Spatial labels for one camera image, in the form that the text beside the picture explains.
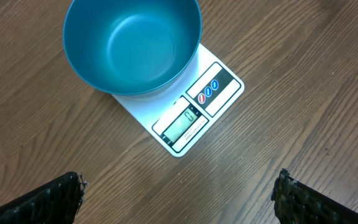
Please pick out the white digital kitchen scale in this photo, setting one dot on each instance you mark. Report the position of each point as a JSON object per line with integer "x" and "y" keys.
{"x": 178, "y": 115}

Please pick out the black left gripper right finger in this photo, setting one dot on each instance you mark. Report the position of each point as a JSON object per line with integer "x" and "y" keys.
{"x": 295, "y": 202}

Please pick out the teal plastic bowl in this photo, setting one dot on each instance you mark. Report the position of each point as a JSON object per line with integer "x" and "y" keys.
{"x": 131, "y": 47}

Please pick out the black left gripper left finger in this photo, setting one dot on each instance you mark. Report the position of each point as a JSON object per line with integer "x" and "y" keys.
{"x": 57, "y": 201}

